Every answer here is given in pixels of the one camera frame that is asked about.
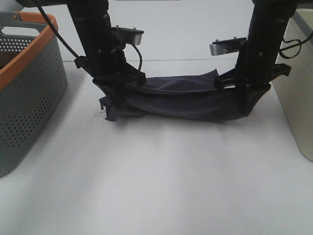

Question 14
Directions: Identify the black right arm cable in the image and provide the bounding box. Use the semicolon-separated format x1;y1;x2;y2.
278;29;313;59

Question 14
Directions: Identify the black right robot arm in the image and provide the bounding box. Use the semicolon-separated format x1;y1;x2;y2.
214;0;298;117

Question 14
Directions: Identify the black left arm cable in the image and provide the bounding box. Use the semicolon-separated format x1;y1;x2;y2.
34;0;143;74

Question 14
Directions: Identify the white towel label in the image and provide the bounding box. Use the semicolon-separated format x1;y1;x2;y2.
93;107;107;119

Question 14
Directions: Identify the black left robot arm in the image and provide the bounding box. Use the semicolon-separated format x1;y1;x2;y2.
67;0;146;106

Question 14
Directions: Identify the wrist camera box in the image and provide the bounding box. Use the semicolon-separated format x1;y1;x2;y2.
112;26;144;46
209;37;246;56

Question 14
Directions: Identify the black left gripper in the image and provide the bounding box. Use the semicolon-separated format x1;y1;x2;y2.
74;45;146;107

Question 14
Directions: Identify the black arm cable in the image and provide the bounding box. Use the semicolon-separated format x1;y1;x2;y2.
34;0;143;74
278;29;313;59

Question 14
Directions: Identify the grey perforated basket orange rim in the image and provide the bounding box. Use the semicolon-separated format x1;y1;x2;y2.
0;12;67;176

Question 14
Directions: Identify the beige bin grey rim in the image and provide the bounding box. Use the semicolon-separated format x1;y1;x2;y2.
273;8;313;162

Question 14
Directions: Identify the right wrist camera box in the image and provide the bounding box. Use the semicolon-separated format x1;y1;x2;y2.
209;37;246;56

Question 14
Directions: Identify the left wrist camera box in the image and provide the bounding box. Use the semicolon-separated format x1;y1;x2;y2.
112;26;144;46

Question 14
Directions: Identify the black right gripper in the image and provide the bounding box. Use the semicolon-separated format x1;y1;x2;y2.
214;45;291;115

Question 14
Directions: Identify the dark navy towel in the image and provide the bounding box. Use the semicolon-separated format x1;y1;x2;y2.
94;69;271;123

